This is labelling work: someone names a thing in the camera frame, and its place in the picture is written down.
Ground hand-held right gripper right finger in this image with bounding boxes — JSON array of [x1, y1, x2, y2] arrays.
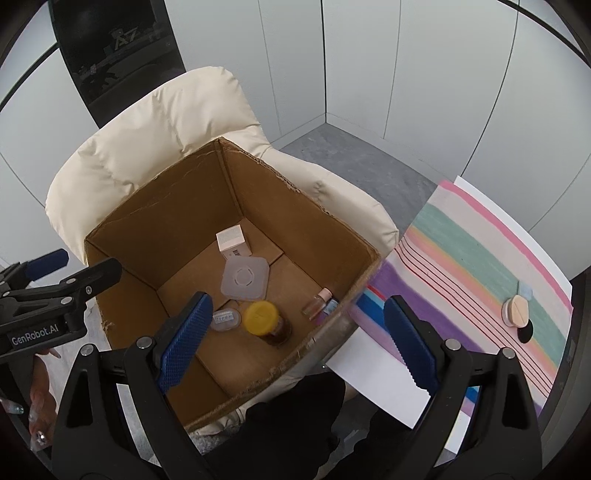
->
[[365, 295, 543, 480]]

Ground person's left hand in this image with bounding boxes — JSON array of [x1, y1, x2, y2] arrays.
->
[[0, 347, 63, 448]]

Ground translucent plastic container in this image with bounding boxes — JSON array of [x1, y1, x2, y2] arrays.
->
[[221, 256, 270, 302]]

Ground person's dark pants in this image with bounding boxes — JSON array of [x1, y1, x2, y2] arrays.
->
[[198, 369, 444, 480]]

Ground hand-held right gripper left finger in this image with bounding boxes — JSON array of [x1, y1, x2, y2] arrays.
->
[[51, 291, 218, 480]]

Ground yellow lid brown jar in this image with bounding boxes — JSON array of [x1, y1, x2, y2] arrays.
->
[[243, 301, 293, 347]]

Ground cream padded chair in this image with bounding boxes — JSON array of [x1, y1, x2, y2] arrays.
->
[[45, 67, 400, 437]]

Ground brown cardboard box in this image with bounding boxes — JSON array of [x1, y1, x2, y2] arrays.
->
[[84, 136, 384, 430]]

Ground striped colourful cloth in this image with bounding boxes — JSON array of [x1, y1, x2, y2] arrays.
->
[[348, 180, 573, 457]]

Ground small pink capped bottle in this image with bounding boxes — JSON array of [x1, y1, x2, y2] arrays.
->
[[302, 287, 333, 319]]

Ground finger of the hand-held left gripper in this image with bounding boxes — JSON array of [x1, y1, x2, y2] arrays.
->
[[0, 248, 71, 301], [28, 257, 123, 320]]

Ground small white carton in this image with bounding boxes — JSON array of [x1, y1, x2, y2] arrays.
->
[[216, 226, 252, 260]]

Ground small clear round case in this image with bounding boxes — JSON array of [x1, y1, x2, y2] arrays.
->
[[212, 308, 242, 333]]

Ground round cream compact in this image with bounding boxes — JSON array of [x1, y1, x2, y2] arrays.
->
[[502, 295, 528, 328]]

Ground black glass panel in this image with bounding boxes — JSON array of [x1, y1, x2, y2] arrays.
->
[[48, 0, 185, 130]]

